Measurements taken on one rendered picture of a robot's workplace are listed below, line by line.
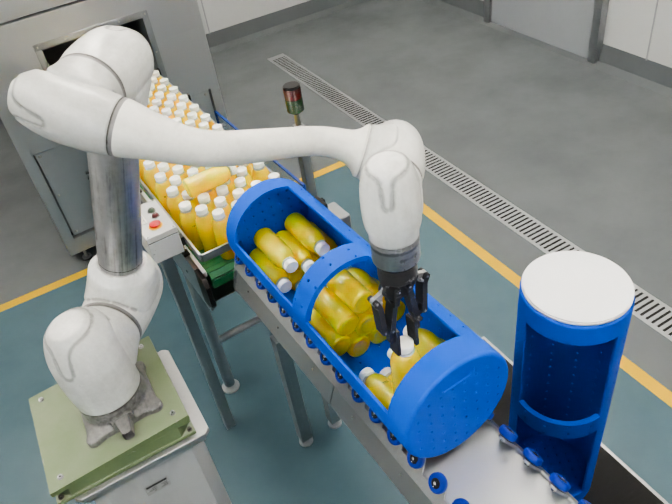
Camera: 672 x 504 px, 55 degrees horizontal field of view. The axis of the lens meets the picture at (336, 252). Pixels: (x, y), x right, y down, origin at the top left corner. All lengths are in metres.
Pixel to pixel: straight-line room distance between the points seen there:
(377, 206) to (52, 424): 1.01
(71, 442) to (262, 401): 1.38
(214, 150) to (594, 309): 1.05
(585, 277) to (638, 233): 1.89
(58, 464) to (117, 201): 0.61
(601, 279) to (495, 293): 1.46
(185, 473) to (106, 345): 0.41
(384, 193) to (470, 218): 2.66
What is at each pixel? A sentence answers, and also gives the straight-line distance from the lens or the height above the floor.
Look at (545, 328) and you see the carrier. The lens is 1.73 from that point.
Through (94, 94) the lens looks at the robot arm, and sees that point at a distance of 1.13.
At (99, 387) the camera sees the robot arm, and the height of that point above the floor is 1.20.
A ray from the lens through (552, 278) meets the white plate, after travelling 1.80.
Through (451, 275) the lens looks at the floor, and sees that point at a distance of 3.32.
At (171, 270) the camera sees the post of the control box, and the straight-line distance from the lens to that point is 2.23.
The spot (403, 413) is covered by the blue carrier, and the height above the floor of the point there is 1.16.
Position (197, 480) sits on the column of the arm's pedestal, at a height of 0.82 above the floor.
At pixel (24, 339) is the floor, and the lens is 3.69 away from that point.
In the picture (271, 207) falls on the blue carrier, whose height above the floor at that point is 1.14.
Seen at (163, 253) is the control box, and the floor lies 1.03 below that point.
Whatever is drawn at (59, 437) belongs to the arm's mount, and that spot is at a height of 1.04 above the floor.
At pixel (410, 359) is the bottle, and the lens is 1.35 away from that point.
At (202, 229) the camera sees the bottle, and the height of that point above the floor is 1.01.
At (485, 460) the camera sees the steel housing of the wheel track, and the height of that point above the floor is 0.93.
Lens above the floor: 2.25
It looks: 40 degrees down
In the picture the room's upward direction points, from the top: 9 degrees counter-clockwise
